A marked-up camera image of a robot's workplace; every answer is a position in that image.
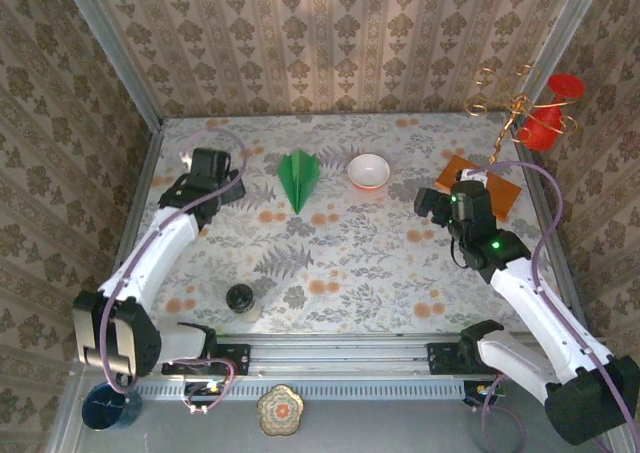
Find green paper sheet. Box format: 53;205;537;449
277;148;321;216

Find floral tablecloth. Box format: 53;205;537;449
110;114;574;335

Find orange bowl white inside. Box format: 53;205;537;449
347;153;392;192

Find red plastic goblet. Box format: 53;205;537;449
517;72;586;153

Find small circuit board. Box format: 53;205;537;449
182;379;227;407
462;379;509;408

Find grey metal shelf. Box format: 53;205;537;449
64;377;621;453

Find patterned flower-shaped plate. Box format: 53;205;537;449
256;384;305;437

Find dark blue mug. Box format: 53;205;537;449
81;380;144;432

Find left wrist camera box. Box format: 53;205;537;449
188;148;232;185

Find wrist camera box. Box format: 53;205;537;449
188;148;232;185
449;179;497;225

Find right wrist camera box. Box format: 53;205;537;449
449;179;497;225

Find gold wire stand wooden base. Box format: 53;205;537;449
434;64;579;223

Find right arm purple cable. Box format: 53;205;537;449
457;160;632;452

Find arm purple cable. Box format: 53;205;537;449
99;127;249;417
457;160;632;452

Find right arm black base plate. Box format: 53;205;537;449
426;341;520;377

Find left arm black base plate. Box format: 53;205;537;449
160;343;251;377

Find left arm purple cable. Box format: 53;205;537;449
99;127;249;417

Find aluminium frame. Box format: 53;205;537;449
44;0;631;453

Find grey slotted cable duct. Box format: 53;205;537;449
133;380;466;402

